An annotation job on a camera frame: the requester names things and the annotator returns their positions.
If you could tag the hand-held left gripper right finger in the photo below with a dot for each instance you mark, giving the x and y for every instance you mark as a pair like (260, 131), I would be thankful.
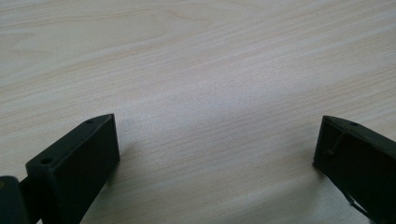
(358, 155)

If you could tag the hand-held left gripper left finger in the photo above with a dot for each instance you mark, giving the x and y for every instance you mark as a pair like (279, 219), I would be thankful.
(74, 165)

